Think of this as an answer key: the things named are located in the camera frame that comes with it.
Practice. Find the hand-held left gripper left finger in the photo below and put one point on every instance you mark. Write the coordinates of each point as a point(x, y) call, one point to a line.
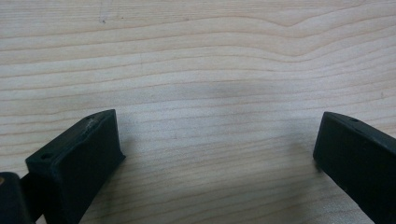
point(77, 161)

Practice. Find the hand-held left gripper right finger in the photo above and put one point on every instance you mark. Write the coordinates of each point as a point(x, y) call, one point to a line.
point(358, 155)

